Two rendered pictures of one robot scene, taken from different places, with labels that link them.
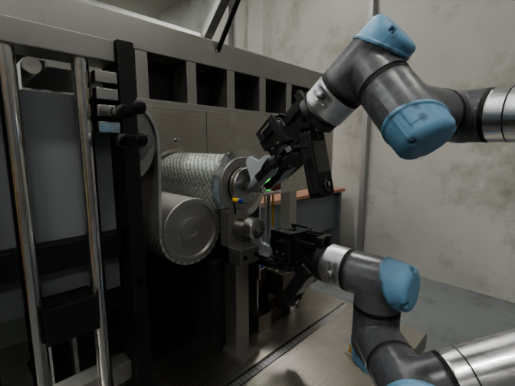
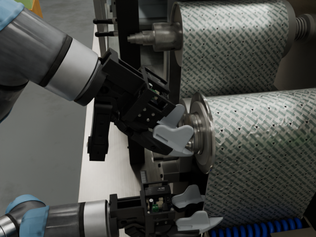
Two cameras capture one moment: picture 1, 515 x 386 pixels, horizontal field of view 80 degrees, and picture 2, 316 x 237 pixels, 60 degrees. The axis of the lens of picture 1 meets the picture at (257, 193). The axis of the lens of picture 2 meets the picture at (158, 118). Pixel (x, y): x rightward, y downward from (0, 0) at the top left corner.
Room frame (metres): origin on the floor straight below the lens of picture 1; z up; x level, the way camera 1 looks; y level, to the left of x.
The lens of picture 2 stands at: (0.80, -0.31, 1.57)
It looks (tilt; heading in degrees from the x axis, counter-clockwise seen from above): 38 degrees down; 126
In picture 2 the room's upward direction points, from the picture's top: straight up
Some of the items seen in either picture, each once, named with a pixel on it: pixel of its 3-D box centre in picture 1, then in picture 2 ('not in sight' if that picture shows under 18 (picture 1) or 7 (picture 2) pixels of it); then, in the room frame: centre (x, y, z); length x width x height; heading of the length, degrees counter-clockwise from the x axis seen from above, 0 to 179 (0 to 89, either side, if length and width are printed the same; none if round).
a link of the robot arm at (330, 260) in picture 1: (336, 266); (99, 219); (0.54, -0.15, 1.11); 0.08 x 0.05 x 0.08; 135
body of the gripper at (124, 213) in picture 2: (301, 251); (142, 212); (0.59, -0.09, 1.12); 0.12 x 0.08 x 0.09; 45
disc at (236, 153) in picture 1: (240, 184); (200, 132); (0.63, 0.04, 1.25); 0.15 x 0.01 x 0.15; 135
